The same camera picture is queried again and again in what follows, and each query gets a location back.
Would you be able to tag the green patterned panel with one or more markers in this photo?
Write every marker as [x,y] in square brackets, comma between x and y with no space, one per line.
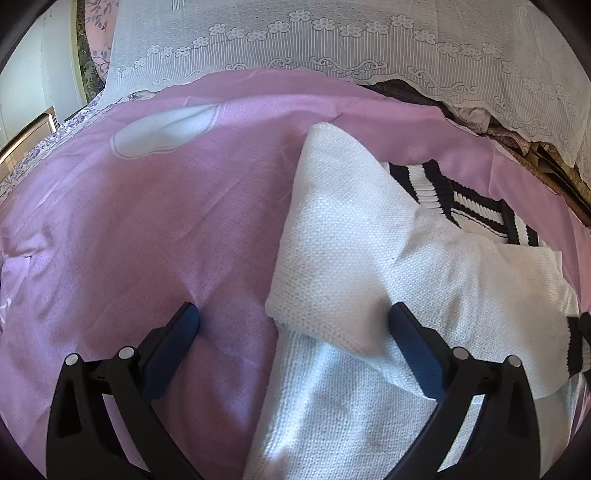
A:
[87,69]

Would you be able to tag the purple floral bed sheet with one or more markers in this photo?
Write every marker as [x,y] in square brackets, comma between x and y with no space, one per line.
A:
[69,124]

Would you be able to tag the pink printed blanket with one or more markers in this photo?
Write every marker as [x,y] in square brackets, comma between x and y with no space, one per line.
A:
[138,230]

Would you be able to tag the wooden frame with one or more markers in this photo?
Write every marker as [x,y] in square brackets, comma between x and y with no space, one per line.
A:
[27,136]

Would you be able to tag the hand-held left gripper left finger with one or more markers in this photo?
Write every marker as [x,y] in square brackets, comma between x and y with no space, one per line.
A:
[171,350]

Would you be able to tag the beige folded cloth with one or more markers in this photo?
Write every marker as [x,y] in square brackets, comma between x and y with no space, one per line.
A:
[473,117]

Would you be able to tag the white lace cover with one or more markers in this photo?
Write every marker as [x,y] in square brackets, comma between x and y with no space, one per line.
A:
[323,41]

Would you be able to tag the dark brown mesh cloth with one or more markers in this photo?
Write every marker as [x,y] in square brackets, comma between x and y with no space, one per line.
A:
[401,90]

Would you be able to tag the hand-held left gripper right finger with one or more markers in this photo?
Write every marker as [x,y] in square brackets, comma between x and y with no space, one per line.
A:
[415,355]

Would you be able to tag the pink floral pillow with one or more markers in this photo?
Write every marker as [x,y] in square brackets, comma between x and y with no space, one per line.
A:
[99,46]

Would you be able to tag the brown woven mat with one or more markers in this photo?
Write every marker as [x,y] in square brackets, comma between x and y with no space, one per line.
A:
[545,161]

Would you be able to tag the white black-striped knit sweater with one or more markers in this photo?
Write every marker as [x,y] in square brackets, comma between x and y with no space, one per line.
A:
[346,230]

